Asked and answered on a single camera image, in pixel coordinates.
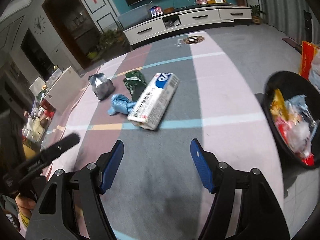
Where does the blue cloth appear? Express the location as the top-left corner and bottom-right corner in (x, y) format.
(107, 94), (136, 116)

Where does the white TV cabinet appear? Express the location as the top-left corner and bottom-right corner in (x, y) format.
(124, 5), (252, 47)

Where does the person's left hand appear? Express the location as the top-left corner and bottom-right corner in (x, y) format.
(15, 194), (36, 219)

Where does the black trash bin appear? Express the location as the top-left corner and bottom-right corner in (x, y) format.
(261, 71), (319, 171)

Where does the grey black plastic bag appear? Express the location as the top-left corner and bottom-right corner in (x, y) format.
(88, 73), (116, 100)

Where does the grey curtain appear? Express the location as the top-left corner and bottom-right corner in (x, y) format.
(261, 0), (319, 44)

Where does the red paper bag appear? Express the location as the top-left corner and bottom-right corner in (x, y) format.
(298, 41), (319, 80)

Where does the potted plant by cabinet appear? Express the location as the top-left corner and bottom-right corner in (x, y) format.
(86, 29), (131, 62)

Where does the green foil snack bag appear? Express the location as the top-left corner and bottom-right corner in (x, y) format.
(123, 70), (148, 102)

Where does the white blue medicine box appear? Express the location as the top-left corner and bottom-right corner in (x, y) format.
(127, 73), (180, 131)

